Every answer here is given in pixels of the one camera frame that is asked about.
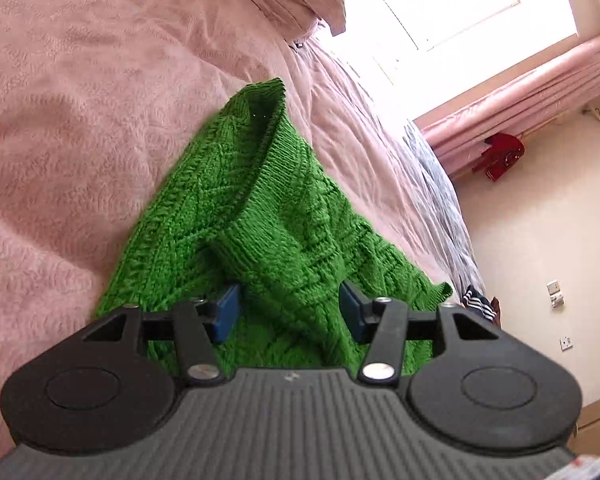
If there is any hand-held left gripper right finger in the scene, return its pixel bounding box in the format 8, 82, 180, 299
339, 280, 502, 387

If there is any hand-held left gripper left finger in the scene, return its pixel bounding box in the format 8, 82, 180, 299
82, 283, 242, 387

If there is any green knit sweater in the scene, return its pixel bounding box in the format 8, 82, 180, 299
95, 77, 454, 378

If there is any striped shirt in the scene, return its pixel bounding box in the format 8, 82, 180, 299
461, 284, 502, 329

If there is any red garment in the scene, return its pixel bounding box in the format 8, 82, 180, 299
472, 132, 526, 182

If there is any pink textured blanket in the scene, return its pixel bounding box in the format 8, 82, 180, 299
0, 0, 361, 456

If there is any pink curtain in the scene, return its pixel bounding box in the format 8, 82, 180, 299
414, 32, 600, 177

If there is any window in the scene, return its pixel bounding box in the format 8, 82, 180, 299
325, 0, 579, 126

